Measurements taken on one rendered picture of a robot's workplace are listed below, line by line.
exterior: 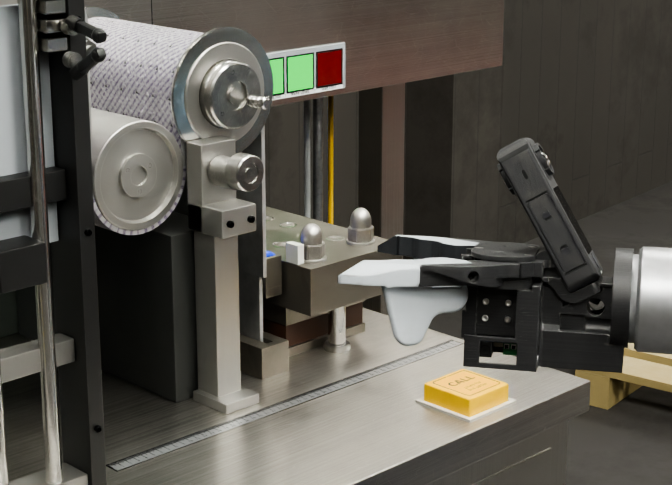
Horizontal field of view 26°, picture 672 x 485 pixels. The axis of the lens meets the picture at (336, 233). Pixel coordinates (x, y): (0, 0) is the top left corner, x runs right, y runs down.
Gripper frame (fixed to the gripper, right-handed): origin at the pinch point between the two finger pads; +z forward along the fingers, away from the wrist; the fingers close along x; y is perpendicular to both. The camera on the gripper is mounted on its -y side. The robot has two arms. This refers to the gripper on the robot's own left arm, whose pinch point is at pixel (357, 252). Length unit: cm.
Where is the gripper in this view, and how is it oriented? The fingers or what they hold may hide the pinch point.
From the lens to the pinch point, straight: 107.5
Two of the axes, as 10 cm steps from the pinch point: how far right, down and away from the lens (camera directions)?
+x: 2.2, -1.3, 9.7
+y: -0.3, 9.9, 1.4
